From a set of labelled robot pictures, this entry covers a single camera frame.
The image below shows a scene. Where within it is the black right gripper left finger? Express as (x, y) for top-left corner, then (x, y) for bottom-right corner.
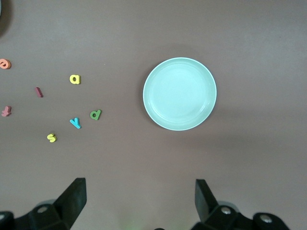
(0, 177), (87, 230)

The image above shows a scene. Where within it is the yellow letter d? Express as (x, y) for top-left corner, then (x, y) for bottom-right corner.
(69, 74), (82, 85)

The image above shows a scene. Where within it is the teal foam letter y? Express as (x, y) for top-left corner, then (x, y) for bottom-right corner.
(69, 117), (82, 129)

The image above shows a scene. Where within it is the green foam letter p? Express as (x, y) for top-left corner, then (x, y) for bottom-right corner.
(90, 109), (102, 121)

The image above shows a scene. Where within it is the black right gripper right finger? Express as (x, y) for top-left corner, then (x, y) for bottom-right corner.
(191, 179), (292, 230)

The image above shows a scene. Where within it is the green round plate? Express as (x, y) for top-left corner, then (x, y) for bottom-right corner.
(142, 57), (218, 132)

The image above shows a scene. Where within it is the orange foam letter e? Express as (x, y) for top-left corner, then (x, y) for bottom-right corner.
(0, 58), (12, 70)

